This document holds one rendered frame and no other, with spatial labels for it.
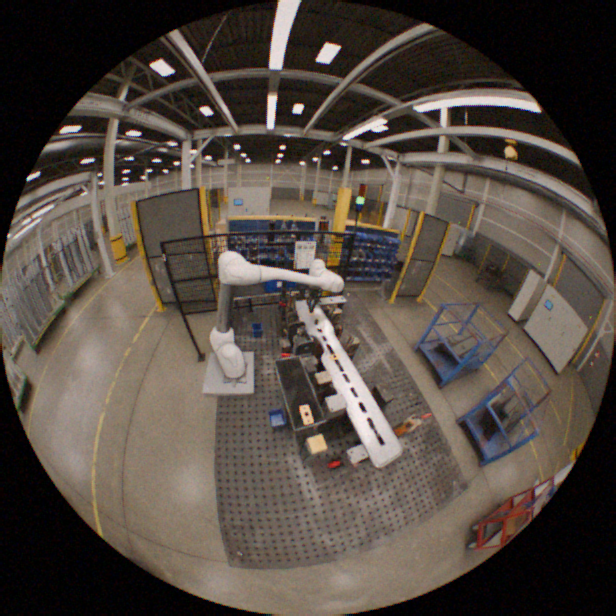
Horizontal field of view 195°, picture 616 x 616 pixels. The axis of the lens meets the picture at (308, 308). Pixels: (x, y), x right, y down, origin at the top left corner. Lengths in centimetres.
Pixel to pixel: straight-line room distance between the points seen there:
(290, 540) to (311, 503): 27
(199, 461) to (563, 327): 919
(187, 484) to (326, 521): 133
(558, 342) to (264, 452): 842
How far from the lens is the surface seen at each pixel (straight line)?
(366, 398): 109
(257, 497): 123
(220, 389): 138
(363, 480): 130
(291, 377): 88
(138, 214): 329
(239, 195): 749
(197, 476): 209
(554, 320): 828
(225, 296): 113
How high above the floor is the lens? 191
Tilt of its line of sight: 36 degrees down
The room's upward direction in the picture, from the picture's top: 7 degrees clockwise
